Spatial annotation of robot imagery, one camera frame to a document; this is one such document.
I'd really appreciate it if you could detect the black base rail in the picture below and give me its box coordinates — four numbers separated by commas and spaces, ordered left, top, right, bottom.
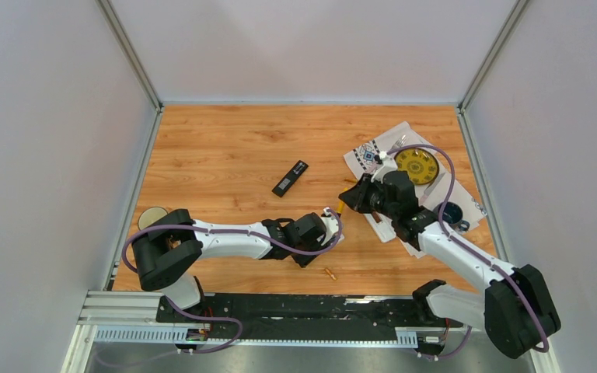
155, 292, 454, 343

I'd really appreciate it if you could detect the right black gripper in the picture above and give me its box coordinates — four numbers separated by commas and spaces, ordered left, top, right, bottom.
339, 173, 397, 221

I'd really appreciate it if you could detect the yellow round plate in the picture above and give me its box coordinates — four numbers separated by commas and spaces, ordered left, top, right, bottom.
395, 148, 440, 186

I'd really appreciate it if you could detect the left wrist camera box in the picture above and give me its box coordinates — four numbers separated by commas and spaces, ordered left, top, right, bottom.
319, 207, 342, 246

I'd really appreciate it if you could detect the beige mug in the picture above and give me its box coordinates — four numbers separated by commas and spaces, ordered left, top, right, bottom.
137, 206, 168, 230

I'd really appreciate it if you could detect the patterned white cloth mat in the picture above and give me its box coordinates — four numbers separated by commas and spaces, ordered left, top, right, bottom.
344, 121, 487, 235

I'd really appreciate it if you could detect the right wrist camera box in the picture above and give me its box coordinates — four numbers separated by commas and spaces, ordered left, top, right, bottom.
370, 151, 397, 182

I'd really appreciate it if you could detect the dark blue cup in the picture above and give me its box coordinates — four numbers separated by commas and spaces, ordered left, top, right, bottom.
434, 202, 470, 233

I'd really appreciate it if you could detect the black remote control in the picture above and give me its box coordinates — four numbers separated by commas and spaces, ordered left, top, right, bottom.
271, 160, 309, 197

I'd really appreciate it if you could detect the metal fork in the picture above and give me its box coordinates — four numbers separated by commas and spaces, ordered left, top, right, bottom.
388, 134, 407, 154

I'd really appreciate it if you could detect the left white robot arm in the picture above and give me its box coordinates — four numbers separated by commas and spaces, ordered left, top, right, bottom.
123, 207, 344, 322

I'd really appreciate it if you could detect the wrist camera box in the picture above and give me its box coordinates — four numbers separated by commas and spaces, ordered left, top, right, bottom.
370, 151, 397, 182
319, 207, 342, 246

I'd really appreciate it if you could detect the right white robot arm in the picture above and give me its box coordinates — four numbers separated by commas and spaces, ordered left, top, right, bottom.
338, 171, 562, 359

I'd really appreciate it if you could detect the short white remote control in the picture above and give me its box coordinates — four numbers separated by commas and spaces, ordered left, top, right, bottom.
364, 212, 396, 243

